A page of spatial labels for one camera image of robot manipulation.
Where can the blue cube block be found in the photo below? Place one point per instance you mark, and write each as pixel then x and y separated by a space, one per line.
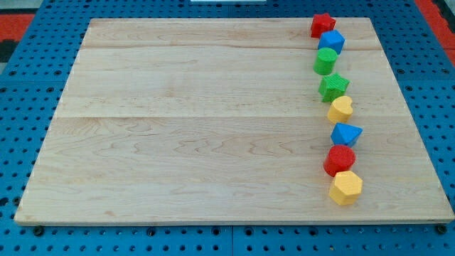
pixel 332 39

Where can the wooden board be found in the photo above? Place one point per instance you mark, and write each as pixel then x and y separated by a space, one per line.
pixel 218 121

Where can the green star block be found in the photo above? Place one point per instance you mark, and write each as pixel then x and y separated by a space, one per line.
pixel 332 86

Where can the yellow heart block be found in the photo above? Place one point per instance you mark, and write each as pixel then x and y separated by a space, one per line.
pixel 340 110

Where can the blue triangle block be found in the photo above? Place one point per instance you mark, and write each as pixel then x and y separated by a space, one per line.
pixel 345 134

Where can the red cylinder block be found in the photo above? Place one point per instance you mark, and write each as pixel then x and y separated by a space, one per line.
pixel 339 158

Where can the green cylinder block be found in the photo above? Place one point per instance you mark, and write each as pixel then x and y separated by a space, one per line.
pixel 325 61

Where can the yellow hexagon block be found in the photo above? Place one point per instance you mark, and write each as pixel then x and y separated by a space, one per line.
pixel 345 188

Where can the red star block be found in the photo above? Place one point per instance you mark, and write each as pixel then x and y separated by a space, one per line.
pixel 322 23

